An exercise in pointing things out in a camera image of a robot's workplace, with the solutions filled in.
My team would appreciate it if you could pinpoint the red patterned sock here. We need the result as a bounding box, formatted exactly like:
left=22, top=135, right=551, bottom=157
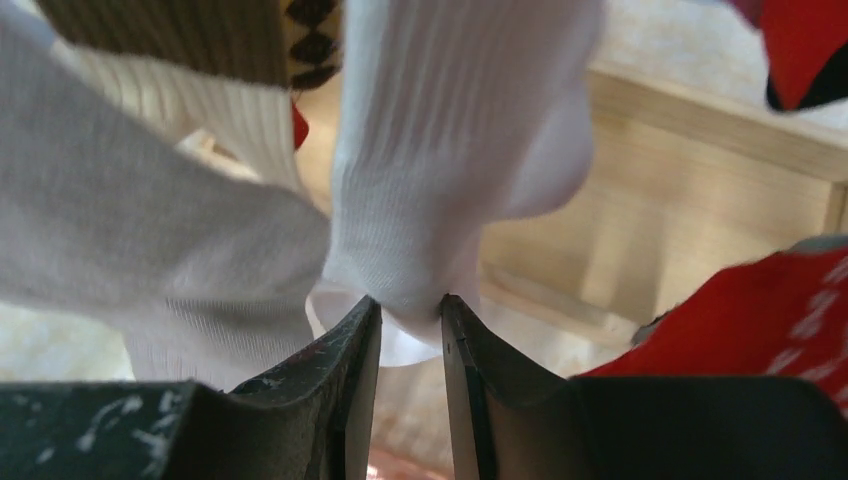
left=589, top=247, right=847, bottom=411

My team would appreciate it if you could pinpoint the wooden hanger rack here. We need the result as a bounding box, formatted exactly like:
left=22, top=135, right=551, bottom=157
left=291, top=59, right=848, bottom=352

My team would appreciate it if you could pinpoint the pink plastic laundry basket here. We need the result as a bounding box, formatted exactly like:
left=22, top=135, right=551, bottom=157
left=365, top=447, right=453, bottom=480

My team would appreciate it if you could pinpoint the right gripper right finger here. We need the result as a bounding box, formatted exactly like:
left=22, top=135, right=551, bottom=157
left=440, top=295, right=847, bottom=480

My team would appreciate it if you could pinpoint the beige brown sock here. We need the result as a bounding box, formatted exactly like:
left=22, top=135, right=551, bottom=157
left=37, top=0, right=343, bottom=91

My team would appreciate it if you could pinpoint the grey sock with striped cuff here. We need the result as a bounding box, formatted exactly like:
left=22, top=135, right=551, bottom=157
left=1, top=19, right=328, bottom=389

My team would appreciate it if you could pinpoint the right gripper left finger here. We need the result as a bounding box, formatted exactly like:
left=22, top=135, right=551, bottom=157
left=1, top=298, right=381, bottom=479

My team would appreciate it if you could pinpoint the white sock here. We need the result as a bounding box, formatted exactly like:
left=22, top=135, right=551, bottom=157
left=311, top=1, right=606, bottom=367

